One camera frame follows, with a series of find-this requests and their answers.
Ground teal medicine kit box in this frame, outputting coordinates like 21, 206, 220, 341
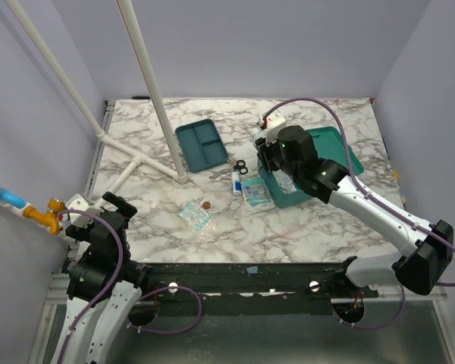
258, 127, 364, 209

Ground teal divided tray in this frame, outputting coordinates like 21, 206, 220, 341
175, 119, 228, 173

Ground white plastic bottle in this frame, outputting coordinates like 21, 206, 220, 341
249, 127, 265, 142

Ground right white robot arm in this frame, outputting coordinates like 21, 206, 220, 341
251, 125, 453, 297

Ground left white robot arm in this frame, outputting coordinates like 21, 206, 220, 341
52, 192, 153, 363

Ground blue white gauze packet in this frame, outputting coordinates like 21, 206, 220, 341
241, 178, 275, 214

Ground small white blue tube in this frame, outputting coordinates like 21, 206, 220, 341
231, 171, 242, 196

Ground orange blue pipe valve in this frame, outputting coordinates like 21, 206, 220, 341
0, 183, 66, 236

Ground teal bandage packet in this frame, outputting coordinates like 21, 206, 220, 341
179, 202, 211, 231

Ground clear zip bag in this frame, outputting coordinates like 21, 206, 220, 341
197, 219, 218, 240

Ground black handled scissors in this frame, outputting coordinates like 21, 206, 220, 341
233, 159, 248, 175

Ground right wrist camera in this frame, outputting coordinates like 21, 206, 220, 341
258, 113, 287, 145

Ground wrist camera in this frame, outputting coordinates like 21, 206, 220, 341
61, 193, 92, 228
258, 113, 287, 145

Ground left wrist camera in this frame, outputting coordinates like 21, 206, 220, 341
61, 193, 92, 228

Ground white pvc pipe frame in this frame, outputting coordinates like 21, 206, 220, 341
3, 0, 190, 243

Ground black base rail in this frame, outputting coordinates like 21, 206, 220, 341
60, 261, 428, 315

